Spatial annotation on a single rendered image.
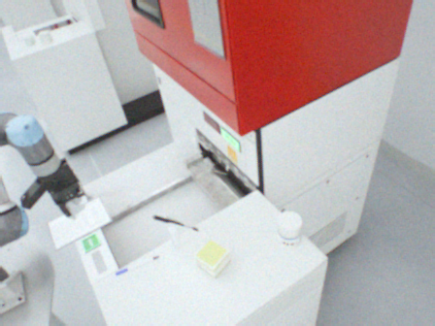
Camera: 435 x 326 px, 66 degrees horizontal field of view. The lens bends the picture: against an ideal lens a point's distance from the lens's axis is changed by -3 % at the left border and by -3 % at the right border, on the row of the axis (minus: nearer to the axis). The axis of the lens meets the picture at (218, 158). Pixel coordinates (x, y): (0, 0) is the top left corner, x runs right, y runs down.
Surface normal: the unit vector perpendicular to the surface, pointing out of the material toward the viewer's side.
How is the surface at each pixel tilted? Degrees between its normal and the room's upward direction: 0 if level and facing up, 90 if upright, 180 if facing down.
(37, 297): 0
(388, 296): 0
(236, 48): 90
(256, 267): 0
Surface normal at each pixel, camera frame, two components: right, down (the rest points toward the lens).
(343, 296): -0.12, -0.72
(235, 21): 0.53, 0.53
